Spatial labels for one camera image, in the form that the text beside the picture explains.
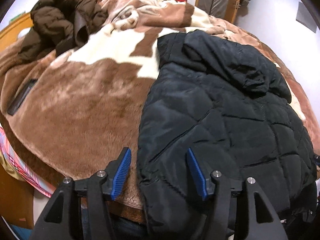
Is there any brown and cream plush blanket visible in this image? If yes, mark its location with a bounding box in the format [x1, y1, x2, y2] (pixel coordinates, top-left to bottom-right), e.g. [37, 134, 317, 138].
[1, 0, 313, 223]

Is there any black puffer jacket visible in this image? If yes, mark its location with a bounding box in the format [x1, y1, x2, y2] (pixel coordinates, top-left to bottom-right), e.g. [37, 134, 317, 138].
[137, 30, 316, 239]

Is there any grey wall panel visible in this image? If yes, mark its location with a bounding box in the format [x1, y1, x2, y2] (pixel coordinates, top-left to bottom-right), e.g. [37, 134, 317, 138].
[296, 2, 317, 33]

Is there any black remote control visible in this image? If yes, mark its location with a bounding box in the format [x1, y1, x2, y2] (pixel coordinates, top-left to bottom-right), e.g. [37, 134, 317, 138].
[7, 79, 37, 116]

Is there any wooden headboard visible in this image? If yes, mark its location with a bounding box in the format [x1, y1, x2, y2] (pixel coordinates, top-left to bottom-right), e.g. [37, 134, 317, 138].
[0, 12, 33, 51]

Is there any brown puffer jacket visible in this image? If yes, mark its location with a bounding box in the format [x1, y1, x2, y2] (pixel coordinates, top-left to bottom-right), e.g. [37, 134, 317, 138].
[19, 0, 108, 62]

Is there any striped pink bedsheet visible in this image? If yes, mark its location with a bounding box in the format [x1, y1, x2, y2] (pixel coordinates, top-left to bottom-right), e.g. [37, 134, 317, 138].
[1, 127, 56, 198]

